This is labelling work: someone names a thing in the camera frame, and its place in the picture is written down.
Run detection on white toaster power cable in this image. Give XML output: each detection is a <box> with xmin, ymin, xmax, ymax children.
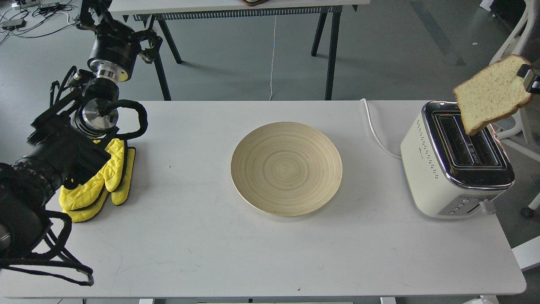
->
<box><xmin>360</xmin><ymin>98</ymin><xmax>402</xmax><ymax>160</ymax></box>

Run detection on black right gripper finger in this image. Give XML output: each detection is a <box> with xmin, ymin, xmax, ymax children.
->
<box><xmin>517</xmin><ymin>64</ymin><xmax>540</xmax><ymax>95</ymax></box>

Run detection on slice of toast bread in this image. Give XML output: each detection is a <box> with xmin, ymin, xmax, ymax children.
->
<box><xmin>453</xmin><ymin>54</ymin><xmax>533</xmax><ymax>136</ymax></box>

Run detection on white background table black legs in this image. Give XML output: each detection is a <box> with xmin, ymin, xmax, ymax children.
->
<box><xmin>109</xmin><ymin>0</ymin><xmax>370</xmax><ymax>100</ymax></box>

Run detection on thin white hanging cable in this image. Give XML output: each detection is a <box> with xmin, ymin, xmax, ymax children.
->
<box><xmin>269</xmin><ymin>15</ymin><xmax>278</xmax><ymax>101</ymax></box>

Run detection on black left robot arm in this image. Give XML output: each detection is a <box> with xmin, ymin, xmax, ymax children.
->
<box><xmin>1</xmin><ymin>0</ymin><xmax>162</xmax><ymax>286</ymax></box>

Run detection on yellow oven mitt upper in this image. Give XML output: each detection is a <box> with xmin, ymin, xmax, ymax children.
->
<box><xmin>59</xmin><ymin>138</ymin><xmax>127</xmax><ymax>211</ymax></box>

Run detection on cables and adapters on floor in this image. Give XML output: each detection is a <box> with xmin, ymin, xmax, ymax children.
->
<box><xmin>0</xmin><ymin>0</ymin><xmax>83</xmax><ymax>45</ymax></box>

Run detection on brown object on background table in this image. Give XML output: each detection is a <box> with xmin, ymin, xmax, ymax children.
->
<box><xmin>240</xmin><ymin>0</ymin><xmax>268</xmax><ymax>6</ymax></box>

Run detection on cream white toaster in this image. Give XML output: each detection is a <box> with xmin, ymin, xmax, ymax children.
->
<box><xmin>400</xmin><ymin>100</ymin><xmax>515</xmax><ymax>219</ymax></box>

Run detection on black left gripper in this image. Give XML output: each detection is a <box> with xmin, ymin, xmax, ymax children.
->
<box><xmin>76</xmin><ymin>0</ymin><xmax>162</xmax><ymax>81</ymax></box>

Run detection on yellow oven mitt lower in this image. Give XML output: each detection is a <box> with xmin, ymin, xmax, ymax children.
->
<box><xmin>62</xmin><ymin>147</ymin><xmax>136</xmax><ymax>223</ymax></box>

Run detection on round bamboo plate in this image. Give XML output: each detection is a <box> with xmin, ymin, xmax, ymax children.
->
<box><xmin>231</xmin><ymin>122</ymin><xmax>343</xmax><ymax>217</ymax></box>

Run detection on yellow oven mitt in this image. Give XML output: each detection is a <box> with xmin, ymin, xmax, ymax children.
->
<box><xmin>62</xmin><ymin>147</ymin><xmax>136</xmax><ymax>223</ymax></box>
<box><xmin>59</xmin><ymin>138</ymin><xmax>127</xmax><ymax>211</ymax></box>

